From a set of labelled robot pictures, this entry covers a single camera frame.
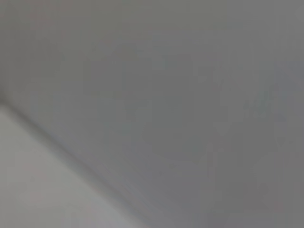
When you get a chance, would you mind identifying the stainless steel mixing bowl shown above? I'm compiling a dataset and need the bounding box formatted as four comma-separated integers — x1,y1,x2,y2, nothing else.
0,0,304,228

